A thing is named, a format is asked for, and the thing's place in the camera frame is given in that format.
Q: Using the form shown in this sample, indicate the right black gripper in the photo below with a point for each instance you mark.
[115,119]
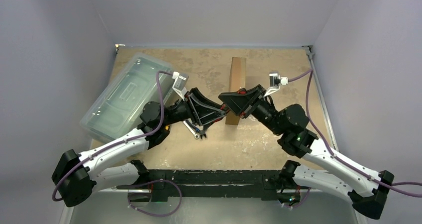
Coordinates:
[256,98]

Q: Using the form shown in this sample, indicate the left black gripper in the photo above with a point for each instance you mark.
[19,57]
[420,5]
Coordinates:
[202,113]

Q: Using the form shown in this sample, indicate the brown cardboard express box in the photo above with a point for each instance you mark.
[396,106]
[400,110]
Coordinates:
[237,80]

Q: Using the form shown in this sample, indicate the red utility knife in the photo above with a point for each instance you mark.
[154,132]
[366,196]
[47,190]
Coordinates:
[225,106]

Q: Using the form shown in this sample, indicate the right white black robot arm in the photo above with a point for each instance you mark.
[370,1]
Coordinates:
[363,187]

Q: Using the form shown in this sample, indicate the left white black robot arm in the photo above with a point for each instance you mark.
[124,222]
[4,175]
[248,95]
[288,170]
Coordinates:
[78,175]

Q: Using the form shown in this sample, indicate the silver wrench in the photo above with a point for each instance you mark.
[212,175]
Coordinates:
[192,130]

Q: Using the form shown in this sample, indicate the clear plastic storage bin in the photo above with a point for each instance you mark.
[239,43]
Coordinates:
[117,110]

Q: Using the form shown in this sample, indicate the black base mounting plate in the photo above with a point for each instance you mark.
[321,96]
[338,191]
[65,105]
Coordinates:
[264,184]

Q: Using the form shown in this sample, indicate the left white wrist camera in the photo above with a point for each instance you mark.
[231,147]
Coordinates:
[180,80]

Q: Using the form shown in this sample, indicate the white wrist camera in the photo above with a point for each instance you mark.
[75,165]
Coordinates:
[276,81]
[180,80]

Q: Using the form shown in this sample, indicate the blue handled pliers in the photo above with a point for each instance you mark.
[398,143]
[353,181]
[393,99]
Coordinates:
[199,133]

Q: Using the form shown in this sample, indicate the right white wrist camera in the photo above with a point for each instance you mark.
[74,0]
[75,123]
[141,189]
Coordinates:
[276,81]

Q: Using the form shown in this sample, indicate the aluminium frame rail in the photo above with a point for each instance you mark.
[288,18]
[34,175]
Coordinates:
[134,206]

